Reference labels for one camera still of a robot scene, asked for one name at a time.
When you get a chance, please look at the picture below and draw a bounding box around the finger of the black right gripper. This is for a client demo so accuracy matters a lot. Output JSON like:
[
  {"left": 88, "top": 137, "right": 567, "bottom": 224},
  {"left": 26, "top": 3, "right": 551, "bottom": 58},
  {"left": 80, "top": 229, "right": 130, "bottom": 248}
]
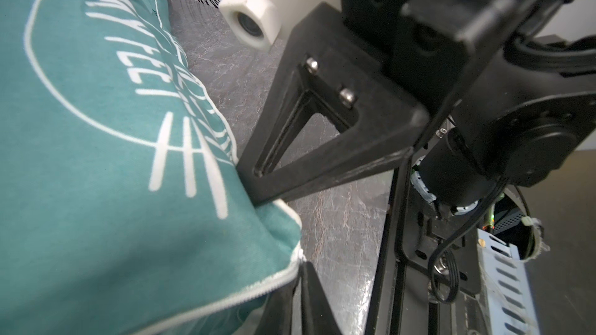
[{"left": 237, "top": 3, "right": 429, "bottom": 206}]

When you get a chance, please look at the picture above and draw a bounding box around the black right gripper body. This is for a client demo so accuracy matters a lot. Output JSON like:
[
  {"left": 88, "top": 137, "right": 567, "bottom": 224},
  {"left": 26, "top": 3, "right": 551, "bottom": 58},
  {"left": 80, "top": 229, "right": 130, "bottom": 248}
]
[{"left": 341, "top": 0, "right": 595, "bottom": 205}]

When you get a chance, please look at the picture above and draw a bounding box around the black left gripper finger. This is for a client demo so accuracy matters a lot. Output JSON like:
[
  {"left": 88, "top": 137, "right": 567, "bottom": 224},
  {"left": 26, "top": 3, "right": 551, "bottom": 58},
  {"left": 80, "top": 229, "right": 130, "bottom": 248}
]
[{"left": 253, "top": 260, "right": 343, "bottom": 335}]

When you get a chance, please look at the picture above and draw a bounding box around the teal pillow with cat print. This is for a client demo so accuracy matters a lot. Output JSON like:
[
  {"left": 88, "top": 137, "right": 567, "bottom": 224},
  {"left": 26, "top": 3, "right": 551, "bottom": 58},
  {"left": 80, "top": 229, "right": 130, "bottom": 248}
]
[{"left": 1, "top": 0, "right": 302, "bottom": 334}]

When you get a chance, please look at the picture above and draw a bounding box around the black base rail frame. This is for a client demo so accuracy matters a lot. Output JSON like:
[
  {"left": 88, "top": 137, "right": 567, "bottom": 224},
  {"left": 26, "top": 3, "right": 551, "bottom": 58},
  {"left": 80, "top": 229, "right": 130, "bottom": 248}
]
[{"left": 364, "top": 162, "right": 488, "bottom": 334}]

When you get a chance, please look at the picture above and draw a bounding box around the grey slotted cable duct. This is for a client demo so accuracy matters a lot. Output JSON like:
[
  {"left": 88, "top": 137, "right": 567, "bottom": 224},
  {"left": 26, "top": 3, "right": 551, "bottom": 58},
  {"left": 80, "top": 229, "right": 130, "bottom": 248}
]
[{"left": 477, "top": 230, "right": 540, "bottom": 334}]

